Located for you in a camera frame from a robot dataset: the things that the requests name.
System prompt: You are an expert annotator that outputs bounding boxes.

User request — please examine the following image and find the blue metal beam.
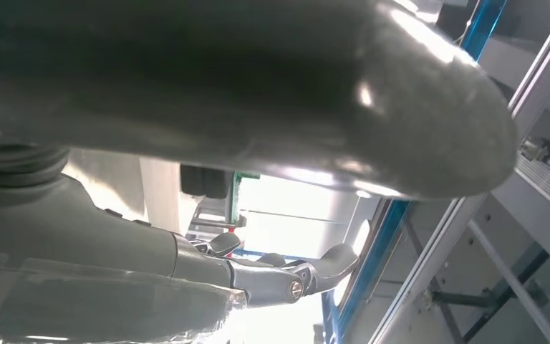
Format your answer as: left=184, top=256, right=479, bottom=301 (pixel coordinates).
left=321, top=0, right=508, bottom=344

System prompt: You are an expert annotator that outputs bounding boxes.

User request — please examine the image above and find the grey aluminium frame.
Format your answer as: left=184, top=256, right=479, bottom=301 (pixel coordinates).
left=370, top=0, right=550, bottom=344

